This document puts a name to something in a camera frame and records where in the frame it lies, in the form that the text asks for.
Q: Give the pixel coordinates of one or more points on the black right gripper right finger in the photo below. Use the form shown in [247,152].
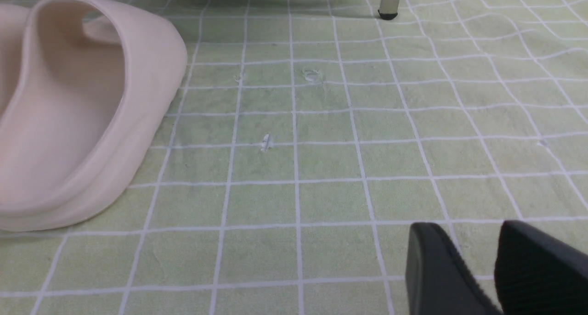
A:
[537,274]

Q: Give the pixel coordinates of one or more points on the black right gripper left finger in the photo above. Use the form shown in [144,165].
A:
[438,281]

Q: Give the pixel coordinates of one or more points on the beige slipper near arm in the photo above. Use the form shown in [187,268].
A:
[96,78]

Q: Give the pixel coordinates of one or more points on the steel shoe rack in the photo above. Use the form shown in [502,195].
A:
[388,9]

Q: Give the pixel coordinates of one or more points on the green checkered floor mat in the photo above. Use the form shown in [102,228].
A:
[306,137]

